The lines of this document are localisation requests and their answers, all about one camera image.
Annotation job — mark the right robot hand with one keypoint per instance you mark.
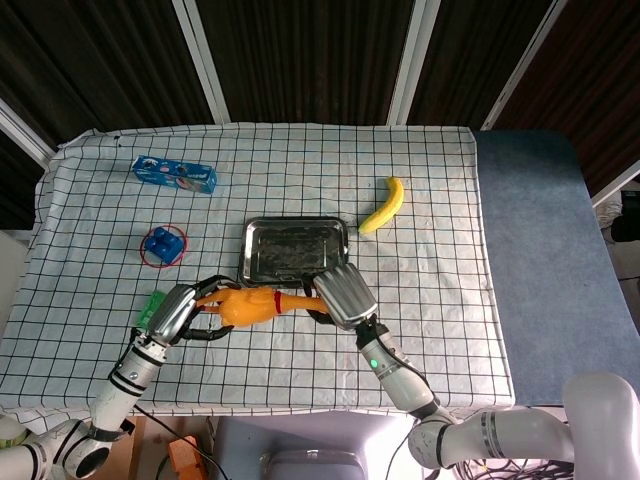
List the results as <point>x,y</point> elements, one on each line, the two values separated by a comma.
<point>345,297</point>

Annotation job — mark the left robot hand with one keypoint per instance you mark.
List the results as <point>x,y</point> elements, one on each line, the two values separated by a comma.
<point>172,312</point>

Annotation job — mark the yellow rubber chicken toy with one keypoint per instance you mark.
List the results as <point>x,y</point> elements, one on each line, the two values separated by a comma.
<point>250,306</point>

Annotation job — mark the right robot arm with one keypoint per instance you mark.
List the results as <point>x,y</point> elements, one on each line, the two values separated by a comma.
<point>450,405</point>

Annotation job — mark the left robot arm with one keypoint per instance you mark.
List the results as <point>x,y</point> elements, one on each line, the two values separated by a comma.
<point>115,390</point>

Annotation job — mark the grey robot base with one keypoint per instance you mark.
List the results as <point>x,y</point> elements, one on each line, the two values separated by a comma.
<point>315,447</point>

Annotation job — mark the blue toy block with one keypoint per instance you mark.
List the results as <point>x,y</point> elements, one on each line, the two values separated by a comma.
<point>162,245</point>

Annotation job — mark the dark metal tray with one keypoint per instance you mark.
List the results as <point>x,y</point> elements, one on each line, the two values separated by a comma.
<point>294,247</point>

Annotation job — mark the green packet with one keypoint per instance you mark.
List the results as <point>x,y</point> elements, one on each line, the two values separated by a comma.
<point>151,307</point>

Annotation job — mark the yellow banana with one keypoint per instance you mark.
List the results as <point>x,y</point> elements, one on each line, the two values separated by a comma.
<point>386,207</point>

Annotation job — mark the blue snack box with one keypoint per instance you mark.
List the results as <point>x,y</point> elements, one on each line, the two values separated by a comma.
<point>175,175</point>

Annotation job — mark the checkered white tablecloth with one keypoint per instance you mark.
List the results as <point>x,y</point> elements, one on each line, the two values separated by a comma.
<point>280,175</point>

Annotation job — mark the orange box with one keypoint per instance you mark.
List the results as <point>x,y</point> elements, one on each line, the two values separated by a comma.
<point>186,457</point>

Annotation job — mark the blue grey side table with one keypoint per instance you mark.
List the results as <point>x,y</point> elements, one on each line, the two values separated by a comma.
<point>535,260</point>

